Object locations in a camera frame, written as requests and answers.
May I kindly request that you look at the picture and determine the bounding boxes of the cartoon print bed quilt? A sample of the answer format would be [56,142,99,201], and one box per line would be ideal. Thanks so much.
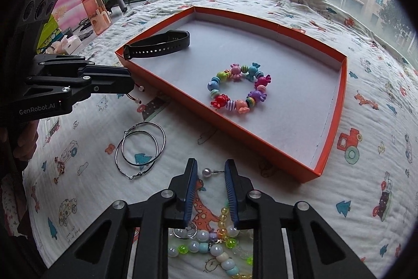
[23,0,417,278]

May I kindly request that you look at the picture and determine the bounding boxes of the pearl stud earring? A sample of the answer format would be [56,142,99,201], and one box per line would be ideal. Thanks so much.
[201,168,224,178]

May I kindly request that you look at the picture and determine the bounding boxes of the black cable on sill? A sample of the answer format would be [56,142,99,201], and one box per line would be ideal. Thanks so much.
[76,17,94,33]

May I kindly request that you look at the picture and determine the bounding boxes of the orange shallow cardboard tray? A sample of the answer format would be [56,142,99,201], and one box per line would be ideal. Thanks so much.
[114,5,348,184]

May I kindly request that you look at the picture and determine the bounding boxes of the pastel bead necklace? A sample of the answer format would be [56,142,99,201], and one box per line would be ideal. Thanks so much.
[167,206,254,279]

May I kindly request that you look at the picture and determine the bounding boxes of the silver hoop earring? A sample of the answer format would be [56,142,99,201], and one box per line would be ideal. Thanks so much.
[114,129,165,181]
[125,122,166,156]

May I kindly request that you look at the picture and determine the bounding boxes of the colourful candy bead bracelet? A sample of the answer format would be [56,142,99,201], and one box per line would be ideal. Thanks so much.
[207,61,272,115]

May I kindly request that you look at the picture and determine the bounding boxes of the person's left hand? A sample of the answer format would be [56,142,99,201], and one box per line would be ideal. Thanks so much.
[1,120,39,161]

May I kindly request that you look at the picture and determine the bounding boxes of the orange water bottle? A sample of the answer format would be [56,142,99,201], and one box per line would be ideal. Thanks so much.
[80,0,111,35]

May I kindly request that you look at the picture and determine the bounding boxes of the dark red bow earrings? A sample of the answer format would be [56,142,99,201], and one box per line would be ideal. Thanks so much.
[126,83,144,105]

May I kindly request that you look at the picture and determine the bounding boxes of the small pink white box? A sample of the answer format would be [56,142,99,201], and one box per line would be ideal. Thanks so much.
[55,35,82,54]

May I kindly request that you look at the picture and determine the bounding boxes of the black smart wristband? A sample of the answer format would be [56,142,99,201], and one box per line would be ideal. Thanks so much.
[123,30,191,60]

